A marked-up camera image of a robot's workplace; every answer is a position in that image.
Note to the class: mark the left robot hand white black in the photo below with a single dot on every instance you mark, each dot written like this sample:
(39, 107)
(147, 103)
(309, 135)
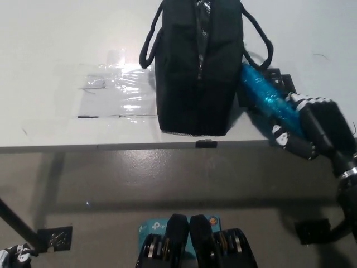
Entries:
(16, 255)

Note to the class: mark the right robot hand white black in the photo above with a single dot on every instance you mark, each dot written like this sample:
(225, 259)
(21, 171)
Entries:
(326, 125)

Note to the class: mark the blue plastic-wrapped plate stack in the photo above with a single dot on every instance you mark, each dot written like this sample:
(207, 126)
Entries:
(265, 95)

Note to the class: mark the black fabric tote bag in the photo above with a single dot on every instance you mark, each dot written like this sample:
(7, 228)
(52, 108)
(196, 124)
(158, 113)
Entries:
(181, 83)

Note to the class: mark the black metal table leg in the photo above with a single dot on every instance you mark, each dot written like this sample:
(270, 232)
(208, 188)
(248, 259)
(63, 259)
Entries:
(16, 220)

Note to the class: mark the black floor tape square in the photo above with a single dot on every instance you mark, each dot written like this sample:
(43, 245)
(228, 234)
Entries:
(55, 237)
(312, 231)

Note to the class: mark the black tape patch on table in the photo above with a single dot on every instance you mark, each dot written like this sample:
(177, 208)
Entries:
(279, 76)

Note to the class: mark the small black tape strip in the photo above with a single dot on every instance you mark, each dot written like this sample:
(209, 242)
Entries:
(206, 144)

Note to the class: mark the teal router box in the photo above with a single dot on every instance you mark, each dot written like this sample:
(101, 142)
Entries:
(150, 227)

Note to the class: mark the clear plastic sheet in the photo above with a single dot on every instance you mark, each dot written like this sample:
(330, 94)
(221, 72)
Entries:
(111, 92)

